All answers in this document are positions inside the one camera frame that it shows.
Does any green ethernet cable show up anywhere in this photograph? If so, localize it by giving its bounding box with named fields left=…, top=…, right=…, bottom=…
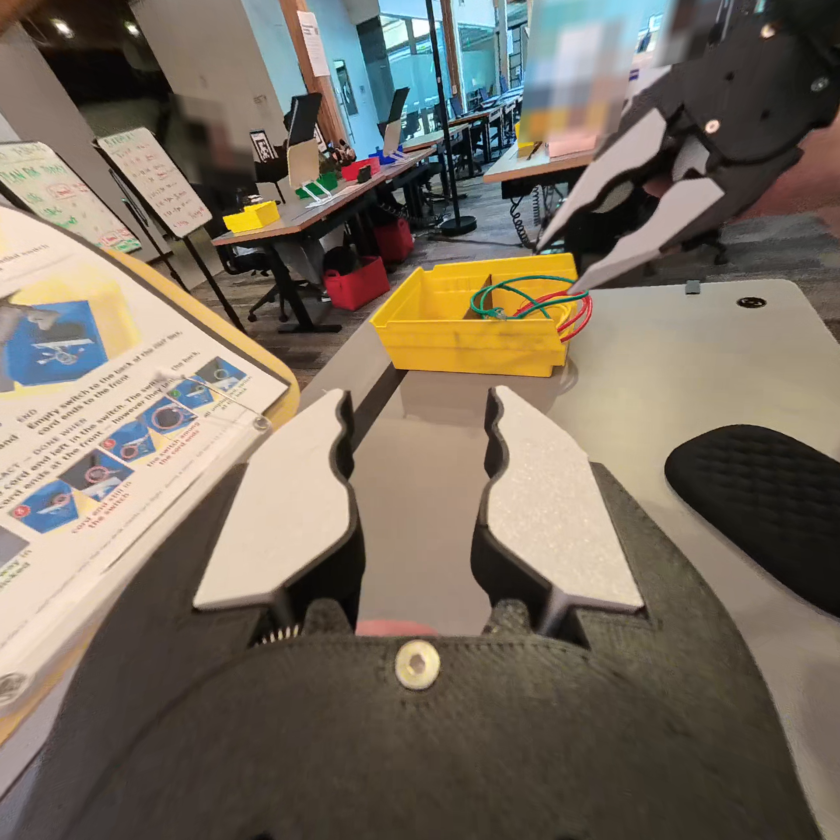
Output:
left=470, top=276, right=589, bottom=324

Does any red floor bin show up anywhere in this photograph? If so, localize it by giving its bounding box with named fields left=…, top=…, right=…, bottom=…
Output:
left=320, top=255, right=392, bottom=312
left=373, top=218, right=417, bottom=265

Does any tan board on stand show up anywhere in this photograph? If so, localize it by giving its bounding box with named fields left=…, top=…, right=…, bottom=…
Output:
left=287, top=139, right=322, bottom=191

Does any wooden sign board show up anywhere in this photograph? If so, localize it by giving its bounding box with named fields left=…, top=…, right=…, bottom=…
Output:
left=0, top=243, right=303, bottom=746

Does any printed instruction sheet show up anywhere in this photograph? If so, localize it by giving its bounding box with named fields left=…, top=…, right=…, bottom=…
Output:
left=0, top=203, right=293, bottom=710

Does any handwritten whiteboard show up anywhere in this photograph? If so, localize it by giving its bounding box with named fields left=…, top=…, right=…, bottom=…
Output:
left=0, top=140, right=143, bottom=255
left=94, top=126, right=214, bottom=240

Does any yellow plastic bin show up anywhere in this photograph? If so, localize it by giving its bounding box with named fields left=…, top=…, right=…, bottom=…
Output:
left=369, top=252, right=596, bottom=379

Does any small yellow bin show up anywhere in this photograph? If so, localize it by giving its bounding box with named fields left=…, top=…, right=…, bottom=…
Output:
left=222, top=200, right=281, bottom=235

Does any red ethernet cable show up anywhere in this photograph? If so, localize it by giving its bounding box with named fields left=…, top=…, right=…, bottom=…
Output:
left=515, top=290, right=595, bottom=347

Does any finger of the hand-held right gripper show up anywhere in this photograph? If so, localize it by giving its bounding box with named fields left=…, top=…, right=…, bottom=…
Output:
left=566, top=176, right=727, bottom=294
left=533, top=107, right=669, bottom=255

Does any black quilted wrist rest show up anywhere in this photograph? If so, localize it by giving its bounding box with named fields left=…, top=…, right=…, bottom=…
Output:
left=663, top=423, right=840, bottom=619

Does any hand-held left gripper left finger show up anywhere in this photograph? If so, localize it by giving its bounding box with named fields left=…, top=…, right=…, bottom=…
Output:
left=192, top=387, right=366, bottom=627

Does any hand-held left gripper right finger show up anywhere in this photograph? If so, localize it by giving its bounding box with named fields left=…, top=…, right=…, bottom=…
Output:
left=470, top=384, right=647, bottom=632

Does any black pole stand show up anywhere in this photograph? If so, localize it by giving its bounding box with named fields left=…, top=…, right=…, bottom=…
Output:
left=425, top=0, right=479, bottom=236

